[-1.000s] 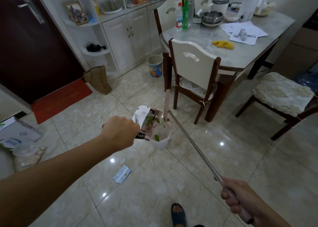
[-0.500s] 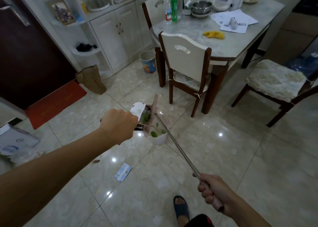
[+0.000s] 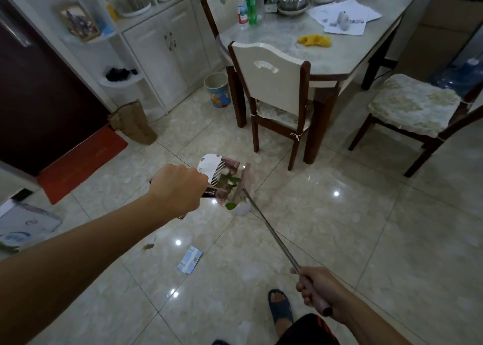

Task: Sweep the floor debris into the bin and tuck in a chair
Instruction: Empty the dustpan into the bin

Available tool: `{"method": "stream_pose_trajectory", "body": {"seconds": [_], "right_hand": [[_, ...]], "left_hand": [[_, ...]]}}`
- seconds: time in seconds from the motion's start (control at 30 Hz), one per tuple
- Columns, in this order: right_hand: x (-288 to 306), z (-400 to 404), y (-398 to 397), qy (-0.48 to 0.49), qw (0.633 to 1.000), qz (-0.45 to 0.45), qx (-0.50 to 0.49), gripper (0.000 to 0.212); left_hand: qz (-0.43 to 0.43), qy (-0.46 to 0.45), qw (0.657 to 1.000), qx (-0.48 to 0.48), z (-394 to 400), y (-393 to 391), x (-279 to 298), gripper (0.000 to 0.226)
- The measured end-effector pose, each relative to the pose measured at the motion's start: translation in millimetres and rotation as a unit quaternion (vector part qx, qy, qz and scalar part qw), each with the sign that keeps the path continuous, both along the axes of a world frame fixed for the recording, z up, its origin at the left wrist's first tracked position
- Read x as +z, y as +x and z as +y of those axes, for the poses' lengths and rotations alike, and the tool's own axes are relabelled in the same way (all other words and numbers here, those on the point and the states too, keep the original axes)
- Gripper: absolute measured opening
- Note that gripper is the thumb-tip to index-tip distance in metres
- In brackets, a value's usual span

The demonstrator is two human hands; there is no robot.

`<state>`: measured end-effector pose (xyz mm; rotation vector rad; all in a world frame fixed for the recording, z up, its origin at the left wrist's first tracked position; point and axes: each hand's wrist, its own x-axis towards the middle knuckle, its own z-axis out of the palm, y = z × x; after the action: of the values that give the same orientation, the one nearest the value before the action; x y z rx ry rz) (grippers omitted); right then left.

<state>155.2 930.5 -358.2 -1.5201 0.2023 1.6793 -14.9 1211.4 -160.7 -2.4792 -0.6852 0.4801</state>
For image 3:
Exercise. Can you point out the person's left hand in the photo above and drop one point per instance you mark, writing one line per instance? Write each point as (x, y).
(177, 190)

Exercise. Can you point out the person's right hand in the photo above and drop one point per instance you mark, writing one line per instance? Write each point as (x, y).
(320, 288)

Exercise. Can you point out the pile of floor litter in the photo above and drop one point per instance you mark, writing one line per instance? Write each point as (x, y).
(228, 182)

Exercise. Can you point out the blue white small packet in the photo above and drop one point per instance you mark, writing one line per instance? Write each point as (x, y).
(189, 259)

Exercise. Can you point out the white back wooden chair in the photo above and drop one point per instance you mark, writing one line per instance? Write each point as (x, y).
(222, 9)
(275, 92)
(411, 103)

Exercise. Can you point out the person's left forearm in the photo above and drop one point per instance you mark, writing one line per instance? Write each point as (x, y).
(75, 265)

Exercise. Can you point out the person's right forearm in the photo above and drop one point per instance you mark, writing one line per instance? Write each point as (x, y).
(369, 326)

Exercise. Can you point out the person's right leg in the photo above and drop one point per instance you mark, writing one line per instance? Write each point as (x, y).
(280, 299)

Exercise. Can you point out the black shorts with red stripe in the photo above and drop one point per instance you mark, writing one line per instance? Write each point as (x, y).
(305, 331)

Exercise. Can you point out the dark blue slipper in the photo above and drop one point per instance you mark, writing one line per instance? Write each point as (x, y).
(220, 342)
(281, 312)

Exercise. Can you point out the white plastic bin with liner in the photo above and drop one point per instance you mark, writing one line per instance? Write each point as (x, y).
(241, 209)

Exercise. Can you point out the brown paper bag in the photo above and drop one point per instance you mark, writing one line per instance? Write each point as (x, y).
(134, 124)

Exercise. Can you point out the red doormat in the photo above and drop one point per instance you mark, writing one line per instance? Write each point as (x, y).
(79, 163)

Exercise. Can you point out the cartoon print waste bucket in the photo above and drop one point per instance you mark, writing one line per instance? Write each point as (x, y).
(218, 92)

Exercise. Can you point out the white green cardboard box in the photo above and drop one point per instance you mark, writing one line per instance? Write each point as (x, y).
(22, 224)

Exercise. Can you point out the dark brown door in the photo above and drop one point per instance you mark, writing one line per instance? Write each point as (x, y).
(41, 103)

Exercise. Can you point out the small light blue packet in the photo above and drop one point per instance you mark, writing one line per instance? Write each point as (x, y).
(106, 29)

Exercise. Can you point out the marble top dining table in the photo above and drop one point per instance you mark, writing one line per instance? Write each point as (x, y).
(283, 35)

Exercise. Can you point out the white tray of glasses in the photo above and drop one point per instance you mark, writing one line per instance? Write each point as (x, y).
(132, 5)

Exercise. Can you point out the red cap water bottle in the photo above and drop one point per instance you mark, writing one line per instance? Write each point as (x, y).
(242, 10)

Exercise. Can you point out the yellow bottle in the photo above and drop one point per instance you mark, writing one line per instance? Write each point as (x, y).
(110, 9)

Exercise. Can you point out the framed photo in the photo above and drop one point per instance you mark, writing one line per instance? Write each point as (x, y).
(77, 20)

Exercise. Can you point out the green plastic bottle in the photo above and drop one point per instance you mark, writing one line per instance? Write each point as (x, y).
(251, 1)

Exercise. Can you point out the yellow rag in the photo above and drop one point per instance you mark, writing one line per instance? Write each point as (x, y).
(314, 40)

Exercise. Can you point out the white plate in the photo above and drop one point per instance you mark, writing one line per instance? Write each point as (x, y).
(292, 12)

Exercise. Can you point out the grey handheld device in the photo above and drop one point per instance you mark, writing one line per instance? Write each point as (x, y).
(343, 19)

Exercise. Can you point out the printed white paper sheets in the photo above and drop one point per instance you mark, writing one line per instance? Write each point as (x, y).
(358, 14)

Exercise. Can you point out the blue water jug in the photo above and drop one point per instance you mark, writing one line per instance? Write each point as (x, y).
(458, 75)

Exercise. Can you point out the black camera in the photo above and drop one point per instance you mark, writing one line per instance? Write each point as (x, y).
(120, 73)

